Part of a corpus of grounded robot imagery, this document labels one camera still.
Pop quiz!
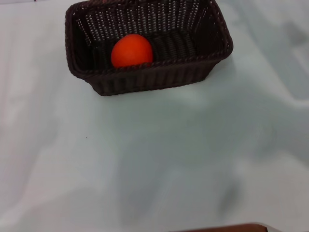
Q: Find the dark brown woven basket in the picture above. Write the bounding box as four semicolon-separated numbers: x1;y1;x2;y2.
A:
64;0;234;97

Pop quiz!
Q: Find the orange round fruit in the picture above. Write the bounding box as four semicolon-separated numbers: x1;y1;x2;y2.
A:
111;33;154;69

